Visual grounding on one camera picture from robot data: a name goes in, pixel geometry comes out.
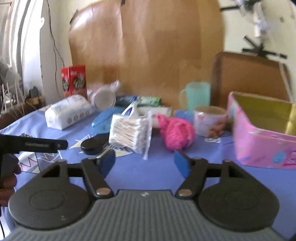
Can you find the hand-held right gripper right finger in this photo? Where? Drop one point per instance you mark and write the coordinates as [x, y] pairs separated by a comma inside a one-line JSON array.
[[181, 164]]

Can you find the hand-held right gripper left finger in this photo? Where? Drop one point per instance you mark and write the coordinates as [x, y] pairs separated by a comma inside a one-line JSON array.
[[108, 163]]

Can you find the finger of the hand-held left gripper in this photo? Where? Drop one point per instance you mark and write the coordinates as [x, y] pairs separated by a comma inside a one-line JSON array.
[[34, 143]]

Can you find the pink yarn ball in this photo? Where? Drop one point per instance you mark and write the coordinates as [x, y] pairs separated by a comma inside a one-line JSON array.
[[178, 133]]

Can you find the cotton swab pack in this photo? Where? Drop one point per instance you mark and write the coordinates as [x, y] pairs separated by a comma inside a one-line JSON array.
[[128, 132]]

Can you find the pink cardboard box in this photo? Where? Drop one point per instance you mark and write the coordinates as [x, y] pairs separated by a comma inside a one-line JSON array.
[[261, 146]]

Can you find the person's left hand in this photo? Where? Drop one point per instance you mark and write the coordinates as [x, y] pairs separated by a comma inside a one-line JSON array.
[[8, 187]]

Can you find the black oval paddle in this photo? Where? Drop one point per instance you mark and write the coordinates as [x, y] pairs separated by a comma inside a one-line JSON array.
[[92, 144]]

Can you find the blue printed tablecloth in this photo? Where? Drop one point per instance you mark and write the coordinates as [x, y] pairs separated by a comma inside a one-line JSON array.
[[148, 169]]

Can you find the white printed marker tag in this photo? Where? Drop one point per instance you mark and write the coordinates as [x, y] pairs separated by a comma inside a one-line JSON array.
[[212, 140]]

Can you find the blue plastic case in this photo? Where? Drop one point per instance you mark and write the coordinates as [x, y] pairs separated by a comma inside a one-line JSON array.
[[103, 119]]

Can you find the white tissue pack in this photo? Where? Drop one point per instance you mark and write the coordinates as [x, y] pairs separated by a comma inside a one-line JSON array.
[[67, 111]]

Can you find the white printed tin can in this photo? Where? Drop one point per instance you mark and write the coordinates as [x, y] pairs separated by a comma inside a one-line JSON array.
[[208, 122]]

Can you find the white flat packet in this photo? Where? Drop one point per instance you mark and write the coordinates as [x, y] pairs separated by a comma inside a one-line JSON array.
[[159, 110]]

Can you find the white blue tube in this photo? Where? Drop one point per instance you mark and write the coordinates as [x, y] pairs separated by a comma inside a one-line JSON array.
[[131, 110]]

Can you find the plastic bag of cups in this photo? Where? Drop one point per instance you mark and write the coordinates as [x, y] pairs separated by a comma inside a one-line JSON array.
[[104, 96]]

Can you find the teal plastic mug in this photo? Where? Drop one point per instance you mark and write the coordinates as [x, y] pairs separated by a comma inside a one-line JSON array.
[[196, 96]]

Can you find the green blue toothpaste box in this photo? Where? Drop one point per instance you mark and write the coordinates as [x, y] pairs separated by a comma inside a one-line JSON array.
[[148, 100]]

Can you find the red cereal box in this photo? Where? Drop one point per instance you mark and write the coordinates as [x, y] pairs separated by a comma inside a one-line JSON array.
[[74, 81]]

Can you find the brown chair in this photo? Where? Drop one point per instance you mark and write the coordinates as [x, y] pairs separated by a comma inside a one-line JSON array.
[[247, 76]]

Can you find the wooden board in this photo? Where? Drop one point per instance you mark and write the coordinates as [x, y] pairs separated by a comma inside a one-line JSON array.
[[143, 51]]

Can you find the black tape cross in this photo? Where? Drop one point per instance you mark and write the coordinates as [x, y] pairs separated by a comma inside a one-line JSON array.
[[259, 49]]

